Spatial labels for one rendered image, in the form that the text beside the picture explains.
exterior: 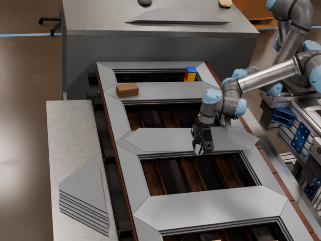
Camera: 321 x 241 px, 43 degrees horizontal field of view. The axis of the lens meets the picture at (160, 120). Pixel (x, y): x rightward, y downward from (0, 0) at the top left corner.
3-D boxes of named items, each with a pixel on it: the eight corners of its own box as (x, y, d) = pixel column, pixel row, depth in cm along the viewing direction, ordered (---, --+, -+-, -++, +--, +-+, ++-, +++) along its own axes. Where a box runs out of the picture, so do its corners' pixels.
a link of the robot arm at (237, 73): (252, 72, 203) (243, 78, 198) (246, 90, 210) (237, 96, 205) (240, 65, 207) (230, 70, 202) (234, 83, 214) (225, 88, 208)
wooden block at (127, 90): (119, 97, 232) (119, 90, 229) (115, 92, 236) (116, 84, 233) (138, 95, 237) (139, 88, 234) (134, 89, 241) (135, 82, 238)
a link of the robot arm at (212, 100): (224, 99, 172) (204, 96, 171) (218, 119, 179) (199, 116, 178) (222, 88, 178) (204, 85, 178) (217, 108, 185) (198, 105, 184)
